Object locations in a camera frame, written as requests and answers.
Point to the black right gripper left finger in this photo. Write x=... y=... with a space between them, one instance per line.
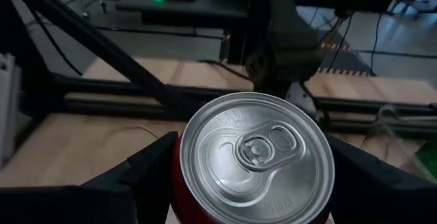
x=102 y=203

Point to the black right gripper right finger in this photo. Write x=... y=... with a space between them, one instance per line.
x=382 y=200

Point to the green Sprite soda can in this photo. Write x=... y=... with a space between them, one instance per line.
x=430 y=155

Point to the red Fanta soda can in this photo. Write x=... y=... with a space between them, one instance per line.
x=256 y=149

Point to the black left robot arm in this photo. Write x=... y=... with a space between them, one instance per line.
x=290 y=39

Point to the clear plastic bin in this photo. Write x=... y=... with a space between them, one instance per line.
x=387 y=121

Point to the silver aluminium extrusion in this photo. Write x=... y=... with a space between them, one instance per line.
x=7 y=97

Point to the dark grey desk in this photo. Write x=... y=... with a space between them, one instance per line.
x=205 y=9

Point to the black aluminium table frame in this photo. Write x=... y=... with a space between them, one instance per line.
x=85 y=37

